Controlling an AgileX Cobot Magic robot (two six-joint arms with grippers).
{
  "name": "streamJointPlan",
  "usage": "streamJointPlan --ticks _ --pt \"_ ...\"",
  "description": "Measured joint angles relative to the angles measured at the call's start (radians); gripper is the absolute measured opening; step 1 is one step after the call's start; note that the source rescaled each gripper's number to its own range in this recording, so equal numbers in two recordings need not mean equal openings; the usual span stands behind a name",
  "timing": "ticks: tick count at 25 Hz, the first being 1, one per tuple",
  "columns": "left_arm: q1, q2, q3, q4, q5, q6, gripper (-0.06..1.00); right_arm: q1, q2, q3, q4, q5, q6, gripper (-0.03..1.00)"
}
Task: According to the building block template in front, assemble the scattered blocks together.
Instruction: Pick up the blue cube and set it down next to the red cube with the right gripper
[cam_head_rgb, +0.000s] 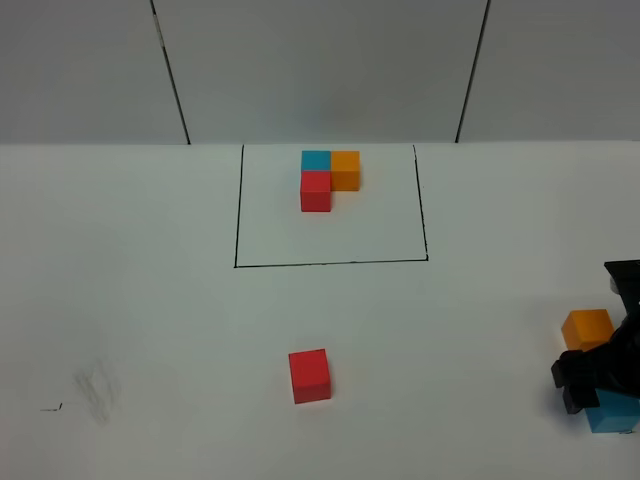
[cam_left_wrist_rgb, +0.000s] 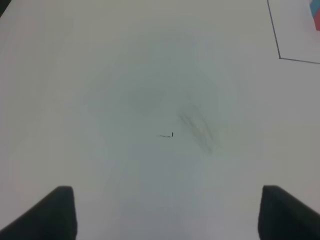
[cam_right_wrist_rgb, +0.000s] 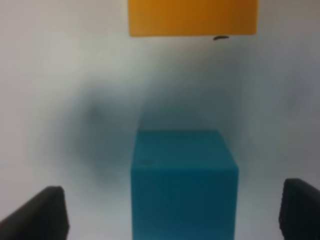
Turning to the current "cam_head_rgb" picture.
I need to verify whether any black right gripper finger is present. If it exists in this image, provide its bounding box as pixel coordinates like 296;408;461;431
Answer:
562;385;600;415

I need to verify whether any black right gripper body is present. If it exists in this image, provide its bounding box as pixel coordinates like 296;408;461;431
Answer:
551;260;639;400

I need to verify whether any loose orange cube block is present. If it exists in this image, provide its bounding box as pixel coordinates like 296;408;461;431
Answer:
561;309;614;351

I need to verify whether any template orange cube block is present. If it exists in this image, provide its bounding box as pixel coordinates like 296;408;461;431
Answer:
331;151;361;191

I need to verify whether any template red cube block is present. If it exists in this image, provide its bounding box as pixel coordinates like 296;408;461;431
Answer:
300;171;332;213

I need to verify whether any template blue cube block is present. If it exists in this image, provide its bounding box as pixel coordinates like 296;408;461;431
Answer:
301;150;331;171

